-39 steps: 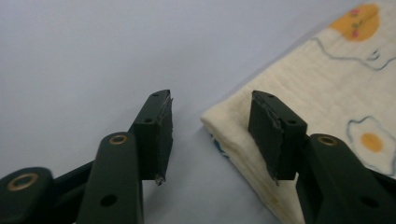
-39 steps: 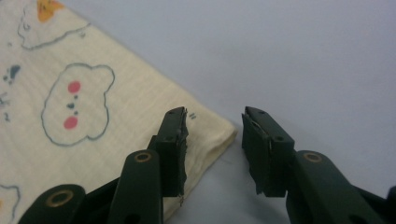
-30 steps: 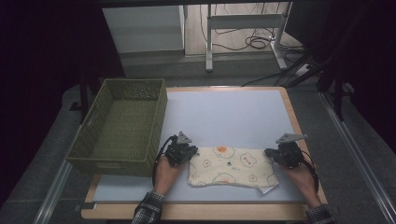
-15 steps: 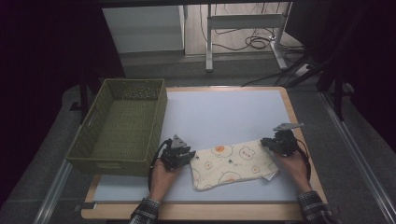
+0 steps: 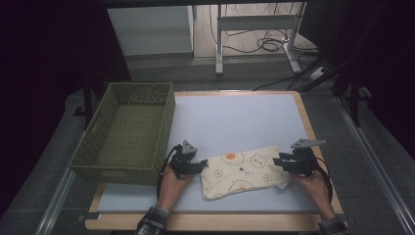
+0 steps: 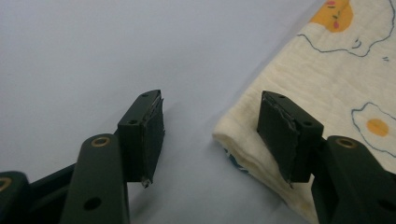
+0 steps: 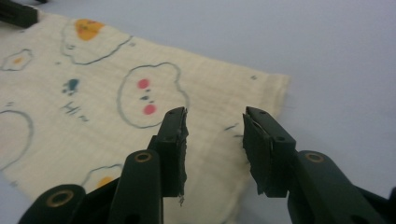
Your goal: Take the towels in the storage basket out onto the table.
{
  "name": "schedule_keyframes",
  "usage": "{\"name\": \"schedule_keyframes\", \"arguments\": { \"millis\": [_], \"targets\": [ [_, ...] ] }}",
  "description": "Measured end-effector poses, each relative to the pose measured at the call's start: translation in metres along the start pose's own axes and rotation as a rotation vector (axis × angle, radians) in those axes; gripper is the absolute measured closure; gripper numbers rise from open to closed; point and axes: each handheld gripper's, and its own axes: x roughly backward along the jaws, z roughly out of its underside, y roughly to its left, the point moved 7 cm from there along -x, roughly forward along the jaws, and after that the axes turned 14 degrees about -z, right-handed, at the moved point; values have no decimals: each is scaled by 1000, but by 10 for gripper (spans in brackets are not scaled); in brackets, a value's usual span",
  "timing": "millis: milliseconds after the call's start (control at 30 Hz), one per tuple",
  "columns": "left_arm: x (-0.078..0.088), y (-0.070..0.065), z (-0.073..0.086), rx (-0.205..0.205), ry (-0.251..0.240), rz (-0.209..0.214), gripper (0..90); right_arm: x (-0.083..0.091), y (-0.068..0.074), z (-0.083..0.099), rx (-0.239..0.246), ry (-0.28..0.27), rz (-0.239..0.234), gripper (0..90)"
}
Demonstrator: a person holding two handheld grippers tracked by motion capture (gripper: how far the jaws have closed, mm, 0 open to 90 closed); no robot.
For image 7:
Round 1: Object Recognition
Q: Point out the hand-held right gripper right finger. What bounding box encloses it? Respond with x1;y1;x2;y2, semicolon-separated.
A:
242;105;297;199

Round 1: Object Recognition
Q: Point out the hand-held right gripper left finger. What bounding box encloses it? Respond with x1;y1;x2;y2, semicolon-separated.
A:
147;106;190;207

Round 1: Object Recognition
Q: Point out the cream cloth with egg print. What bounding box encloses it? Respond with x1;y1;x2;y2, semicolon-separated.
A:
0;10;292;224

